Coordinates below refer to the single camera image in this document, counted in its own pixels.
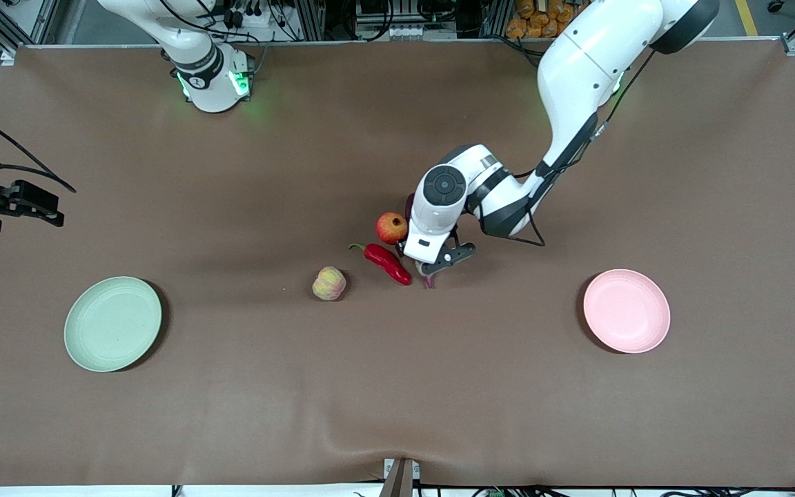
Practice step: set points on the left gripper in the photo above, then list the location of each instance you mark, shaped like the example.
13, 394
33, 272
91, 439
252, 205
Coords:
399, 249

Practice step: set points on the long purple eggplant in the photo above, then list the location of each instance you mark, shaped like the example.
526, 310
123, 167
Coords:
428, 279

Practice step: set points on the red chili pepper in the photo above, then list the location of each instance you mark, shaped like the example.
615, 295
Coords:
384, 261

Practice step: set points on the pale pink peach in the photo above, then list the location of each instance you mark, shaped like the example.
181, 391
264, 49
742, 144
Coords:
329, 284

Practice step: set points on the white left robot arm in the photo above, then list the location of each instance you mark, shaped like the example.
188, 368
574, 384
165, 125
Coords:
577, 69

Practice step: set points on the red pomegranate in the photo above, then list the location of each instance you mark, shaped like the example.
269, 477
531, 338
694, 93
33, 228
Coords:
390, 228

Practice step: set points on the light green plate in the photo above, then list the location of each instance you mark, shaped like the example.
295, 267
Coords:
113, 324

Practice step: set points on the pink plate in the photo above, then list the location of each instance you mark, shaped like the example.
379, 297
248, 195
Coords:
626, 311

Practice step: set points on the white terminal block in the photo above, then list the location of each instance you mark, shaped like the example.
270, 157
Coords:
421, 32

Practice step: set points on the metal table clamp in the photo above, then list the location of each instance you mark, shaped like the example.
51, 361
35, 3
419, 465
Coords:
399, 478

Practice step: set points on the bag of orange snacks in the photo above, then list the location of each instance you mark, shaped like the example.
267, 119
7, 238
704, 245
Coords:
528, 21

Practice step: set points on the white power strip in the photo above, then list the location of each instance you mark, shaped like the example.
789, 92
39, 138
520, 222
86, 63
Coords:
249, 14

